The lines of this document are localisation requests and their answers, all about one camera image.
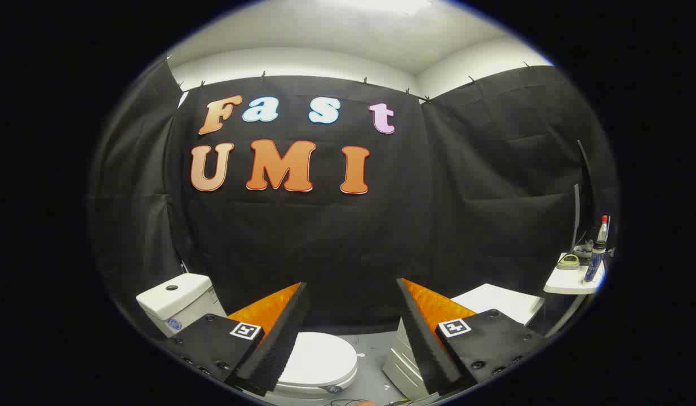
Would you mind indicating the white toilet seat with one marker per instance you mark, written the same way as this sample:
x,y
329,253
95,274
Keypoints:
x,y
325,386

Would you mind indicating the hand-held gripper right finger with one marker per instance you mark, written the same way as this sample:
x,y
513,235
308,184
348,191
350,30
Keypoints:
x,y
424,338

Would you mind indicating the grey drawer cabinet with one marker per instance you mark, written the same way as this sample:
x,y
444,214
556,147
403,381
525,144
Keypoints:
x,y
502,301

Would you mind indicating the black backdrop cloth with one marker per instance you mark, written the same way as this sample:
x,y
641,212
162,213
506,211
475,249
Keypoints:
x,y
336,237

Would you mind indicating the white toilet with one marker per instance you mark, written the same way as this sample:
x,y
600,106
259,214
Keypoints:
x,y
176,301

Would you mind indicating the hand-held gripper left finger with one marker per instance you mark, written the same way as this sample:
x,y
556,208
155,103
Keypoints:
x,y
280,338

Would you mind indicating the clear bottle with red cap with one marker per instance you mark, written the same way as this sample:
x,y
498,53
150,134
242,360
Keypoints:
x,y
603,228

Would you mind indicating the blue bottle with dark cap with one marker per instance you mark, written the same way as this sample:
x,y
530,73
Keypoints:
x,y
593,262

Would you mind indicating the white toilet lid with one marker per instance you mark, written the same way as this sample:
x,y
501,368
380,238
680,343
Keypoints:
x,y
319,355

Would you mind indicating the white side shelf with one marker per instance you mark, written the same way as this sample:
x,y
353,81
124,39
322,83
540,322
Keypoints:
x,y
564,280

